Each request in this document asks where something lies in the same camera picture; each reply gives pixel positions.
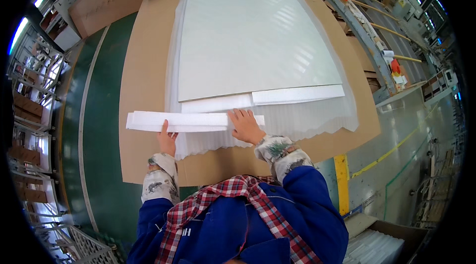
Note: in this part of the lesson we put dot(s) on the grey roller conveyor rack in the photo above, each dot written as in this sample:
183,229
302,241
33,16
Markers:
375,29

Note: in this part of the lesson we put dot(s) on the large flat cardboard sheet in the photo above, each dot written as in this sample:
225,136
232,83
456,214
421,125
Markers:
148,78

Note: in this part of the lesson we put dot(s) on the person's body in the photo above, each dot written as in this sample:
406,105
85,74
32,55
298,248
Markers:
241,223

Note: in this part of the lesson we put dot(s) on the person's right hand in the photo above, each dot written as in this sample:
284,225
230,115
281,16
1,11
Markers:
245,127

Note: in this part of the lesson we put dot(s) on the large white glass panel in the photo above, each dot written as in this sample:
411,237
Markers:
253,37

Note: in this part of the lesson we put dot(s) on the person's right fingers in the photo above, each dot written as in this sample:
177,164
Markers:
241,115

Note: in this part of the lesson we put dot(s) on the person's left hand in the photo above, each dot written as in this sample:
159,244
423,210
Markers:
167,144

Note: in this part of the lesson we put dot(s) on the metal cart racks with cartons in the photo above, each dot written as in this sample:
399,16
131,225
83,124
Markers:
31,126

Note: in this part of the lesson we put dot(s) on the long white foam strip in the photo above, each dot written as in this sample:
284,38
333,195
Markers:
178,121

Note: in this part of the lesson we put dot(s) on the orange tape roll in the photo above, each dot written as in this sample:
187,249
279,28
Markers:
395,66

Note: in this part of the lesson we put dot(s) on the green conveyor belt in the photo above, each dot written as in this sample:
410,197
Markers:
100,134

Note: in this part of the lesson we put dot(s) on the white foam wrap sheet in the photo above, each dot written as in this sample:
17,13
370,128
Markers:
282,119

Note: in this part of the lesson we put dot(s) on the yellow steel post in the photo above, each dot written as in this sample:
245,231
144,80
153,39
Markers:
341,184

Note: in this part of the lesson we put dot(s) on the carton of white foam pieces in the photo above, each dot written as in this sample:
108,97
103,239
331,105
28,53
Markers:
375,243

